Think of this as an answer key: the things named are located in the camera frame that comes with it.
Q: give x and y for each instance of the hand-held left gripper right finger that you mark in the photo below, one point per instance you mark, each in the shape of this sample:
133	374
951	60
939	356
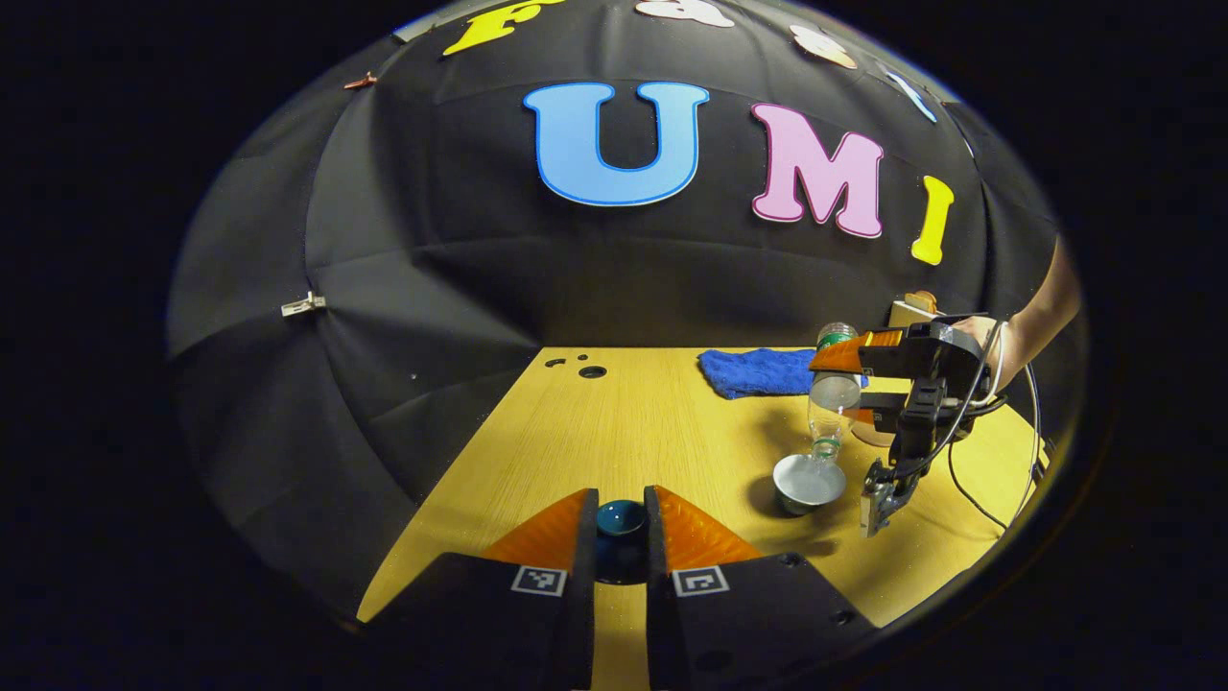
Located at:
657	624

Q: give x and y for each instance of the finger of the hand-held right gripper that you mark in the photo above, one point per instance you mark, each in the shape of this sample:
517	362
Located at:
907	408
892	355

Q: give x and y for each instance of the teal teacup with white inside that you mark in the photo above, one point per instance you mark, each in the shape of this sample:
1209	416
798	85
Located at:
809	483

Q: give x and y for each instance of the round brown coaster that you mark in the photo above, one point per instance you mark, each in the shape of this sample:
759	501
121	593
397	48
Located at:
868	437

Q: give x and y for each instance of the dark teal teacup lid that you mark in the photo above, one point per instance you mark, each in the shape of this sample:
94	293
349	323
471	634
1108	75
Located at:
621	518

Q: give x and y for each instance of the blue towel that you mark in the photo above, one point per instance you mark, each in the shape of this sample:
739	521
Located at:
753	372

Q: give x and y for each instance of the toast slice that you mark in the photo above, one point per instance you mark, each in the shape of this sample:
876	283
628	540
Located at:
923	299

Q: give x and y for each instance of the silver cloth clip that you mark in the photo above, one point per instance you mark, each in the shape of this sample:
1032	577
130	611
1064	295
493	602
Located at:
303	305

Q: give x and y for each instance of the white toaster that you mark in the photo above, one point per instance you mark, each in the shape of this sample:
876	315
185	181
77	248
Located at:
909	315

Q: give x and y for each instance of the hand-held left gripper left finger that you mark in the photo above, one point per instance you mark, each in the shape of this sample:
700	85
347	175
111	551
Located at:
585	614

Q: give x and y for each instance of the copper cloth clip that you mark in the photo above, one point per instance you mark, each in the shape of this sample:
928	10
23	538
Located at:
360	81

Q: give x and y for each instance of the clear plastic water bottle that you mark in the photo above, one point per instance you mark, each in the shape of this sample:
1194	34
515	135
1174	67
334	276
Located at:
830	393

